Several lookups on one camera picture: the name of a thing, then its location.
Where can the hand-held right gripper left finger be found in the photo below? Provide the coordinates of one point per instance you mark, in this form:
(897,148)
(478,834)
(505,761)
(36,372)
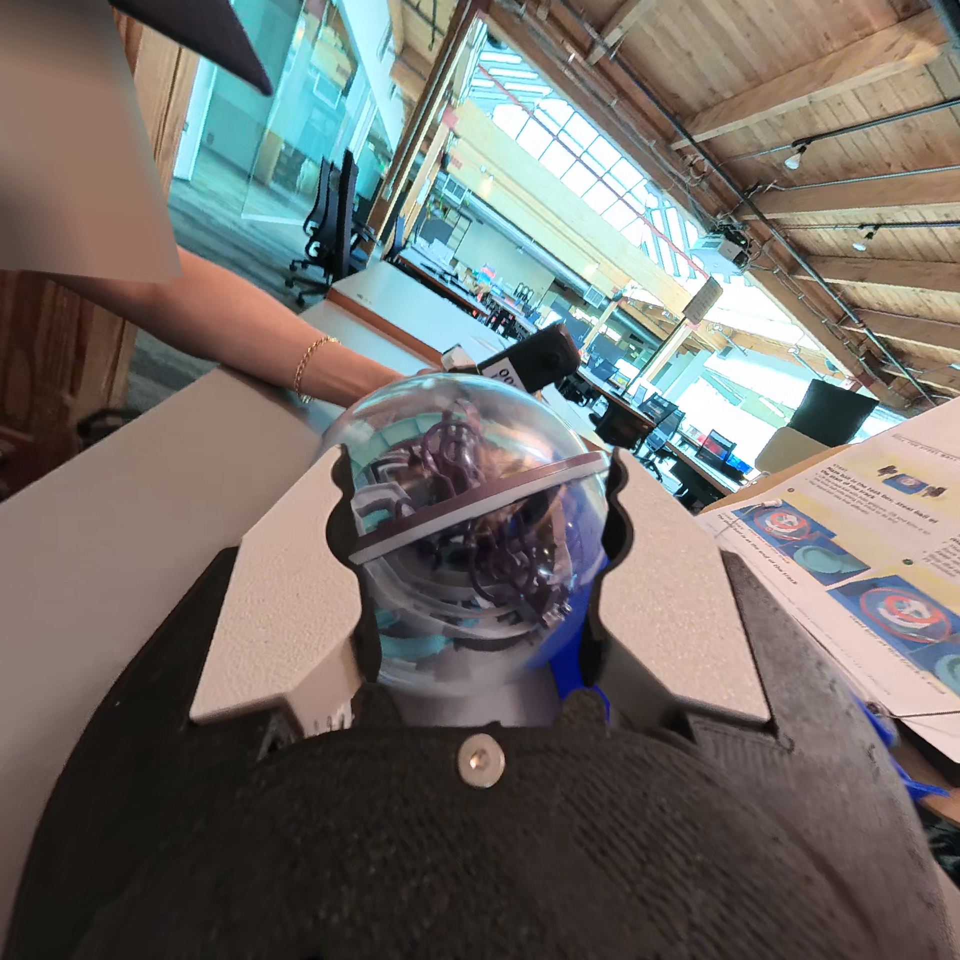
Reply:
(277,615)

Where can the ceiling spotlight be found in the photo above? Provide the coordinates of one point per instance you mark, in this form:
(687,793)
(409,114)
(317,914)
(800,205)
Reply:
(796,157)
(864,240)

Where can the person's left forearm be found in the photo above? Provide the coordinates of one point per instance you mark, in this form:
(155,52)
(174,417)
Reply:
(217,322)

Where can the white ceiling projector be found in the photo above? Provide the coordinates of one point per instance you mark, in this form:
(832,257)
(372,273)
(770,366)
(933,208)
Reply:
(720,253)

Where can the person's left hand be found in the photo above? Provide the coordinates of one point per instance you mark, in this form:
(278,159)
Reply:
(367,379)

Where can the printed instruction sheet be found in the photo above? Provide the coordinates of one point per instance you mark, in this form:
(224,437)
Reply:
(847,555)

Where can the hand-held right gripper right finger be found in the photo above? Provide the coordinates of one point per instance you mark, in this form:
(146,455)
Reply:
(675,615)

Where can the blue plastic bin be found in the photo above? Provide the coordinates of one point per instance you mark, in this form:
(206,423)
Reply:
(566,675)

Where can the sign panel on pole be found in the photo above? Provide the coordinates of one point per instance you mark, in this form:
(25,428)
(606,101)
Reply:
(701,300)

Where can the black office chair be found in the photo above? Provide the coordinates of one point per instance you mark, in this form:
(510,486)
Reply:
(341,217)

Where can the clear plastic maze ball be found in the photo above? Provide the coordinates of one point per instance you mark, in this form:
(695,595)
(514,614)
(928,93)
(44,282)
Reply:
(465,525)

